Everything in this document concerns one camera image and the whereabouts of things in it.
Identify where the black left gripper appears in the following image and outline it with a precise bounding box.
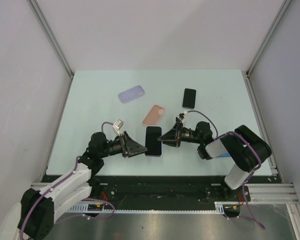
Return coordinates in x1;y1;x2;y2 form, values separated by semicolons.
99;131;147;158

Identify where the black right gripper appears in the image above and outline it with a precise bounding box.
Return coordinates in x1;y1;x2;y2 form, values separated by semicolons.
158;121;203;148

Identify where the light blue phone case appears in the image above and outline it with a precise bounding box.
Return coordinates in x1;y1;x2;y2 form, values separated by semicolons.
144;125;164;158

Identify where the purple-edged black phone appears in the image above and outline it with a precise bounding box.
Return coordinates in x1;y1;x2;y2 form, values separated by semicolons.
145;126;163;157

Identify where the pink phone case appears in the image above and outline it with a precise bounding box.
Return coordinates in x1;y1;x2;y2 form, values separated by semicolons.
142;104;165;126

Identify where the lilac phone case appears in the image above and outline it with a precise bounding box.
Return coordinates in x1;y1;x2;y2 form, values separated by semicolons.
118;85;145;104

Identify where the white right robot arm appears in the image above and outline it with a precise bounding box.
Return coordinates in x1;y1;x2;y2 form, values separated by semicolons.
158;120;272;201

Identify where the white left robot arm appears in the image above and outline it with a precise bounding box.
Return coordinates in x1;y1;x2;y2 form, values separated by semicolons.
0;132;148;240

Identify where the teal-edged black phone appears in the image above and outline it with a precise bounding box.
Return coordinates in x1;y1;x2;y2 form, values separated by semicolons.
182;88;197;110

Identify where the blue phone face down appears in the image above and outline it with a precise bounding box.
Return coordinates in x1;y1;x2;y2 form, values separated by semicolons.
217;152;231;158

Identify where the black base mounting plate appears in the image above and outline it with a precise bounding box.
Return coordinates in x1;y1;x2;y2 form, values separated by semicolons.
89;176;243;202

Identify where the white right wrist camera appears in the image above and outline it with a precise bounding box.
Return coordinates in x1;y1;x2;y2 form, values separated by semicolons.
175;111;188;124

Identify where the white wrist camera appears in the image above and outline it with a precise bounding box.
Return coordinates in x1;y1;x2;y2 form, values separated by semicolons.
175;111;188;124
112;119;124;136

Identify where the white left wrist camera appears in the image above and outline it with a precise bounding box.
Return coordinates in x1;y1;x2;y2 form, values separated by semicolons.
112;119;124;136

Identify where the white slotted cable duct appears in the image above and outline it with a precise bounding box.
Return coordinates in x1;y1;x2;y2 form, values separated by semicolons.
59;201;251;215

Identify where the right aluminium rail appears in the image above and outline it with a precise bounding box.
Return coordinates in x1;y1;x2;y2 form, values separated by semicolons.
242;71;300;240

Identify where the left aluminium frame post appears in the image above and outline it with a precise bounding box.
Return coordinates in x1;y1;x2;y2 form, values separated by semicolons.
27;0;74;80

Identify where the aluminium frame post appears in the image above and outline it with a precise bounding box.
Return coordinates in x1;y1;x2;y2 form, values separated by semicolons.
245;0;295;78
27;0;74;80

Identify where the right aluminium frame post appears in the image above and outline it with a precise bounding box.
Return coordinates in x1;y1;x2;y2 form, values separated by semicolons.
245;0;295;78

